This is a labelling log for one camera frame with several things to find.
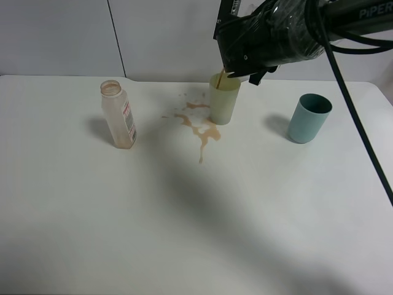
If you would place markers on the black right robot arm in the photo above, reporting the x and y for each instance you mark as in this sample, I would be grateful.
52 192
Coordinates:
282 32

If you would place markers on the pale green plastic cup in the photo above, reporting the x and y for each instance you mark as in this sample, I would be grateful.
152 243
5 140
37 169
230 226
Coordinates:
223 92

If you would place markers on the teal plastic cup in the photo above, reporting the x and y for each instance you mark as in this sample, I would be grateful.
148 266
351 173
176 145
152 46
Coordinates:
308 118

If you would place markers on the clear plastic drink bottle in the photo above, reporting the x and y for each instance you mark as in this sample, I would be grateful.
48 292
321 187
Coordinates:
117 112

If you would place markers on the spilled brown beverage puddle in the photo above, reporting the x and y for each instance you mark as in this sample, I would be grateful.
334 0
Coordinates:
192 111

